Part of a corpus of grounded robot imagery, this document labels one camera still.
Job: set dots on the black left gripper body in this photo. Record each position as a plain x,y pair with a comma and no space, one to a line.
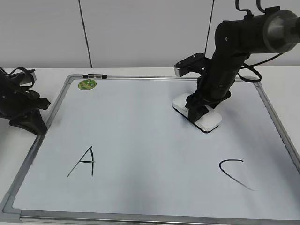
16,100

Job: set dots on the white whiteboard eraser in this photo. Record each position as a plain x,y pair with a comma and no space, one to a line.
206,123

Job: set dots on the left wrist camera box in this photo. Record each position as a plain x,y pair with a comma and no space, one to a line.
28,78

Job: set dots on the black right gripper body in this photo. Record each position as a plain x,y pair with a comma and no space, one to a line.
213,87

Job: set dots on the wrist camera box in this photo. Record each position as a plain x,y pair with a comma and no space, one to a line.
195,63
28,78

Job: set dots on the round green magnet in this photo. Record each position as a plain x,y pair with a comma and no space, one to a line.
87,84

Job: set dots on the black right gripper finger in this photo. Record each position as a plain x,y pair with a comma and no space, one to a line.
196,112

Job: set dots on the grey framed whiteboard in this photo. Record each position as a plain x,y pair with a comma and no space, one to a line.
119,154

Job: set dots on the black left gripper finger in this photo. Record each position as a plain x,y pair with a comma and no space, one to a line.
30,121

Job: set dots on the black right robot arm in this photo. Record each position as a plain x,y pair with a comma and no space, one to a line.
276,31

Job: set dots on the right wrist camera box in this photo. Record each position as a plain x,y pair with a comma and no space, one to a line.
195,63

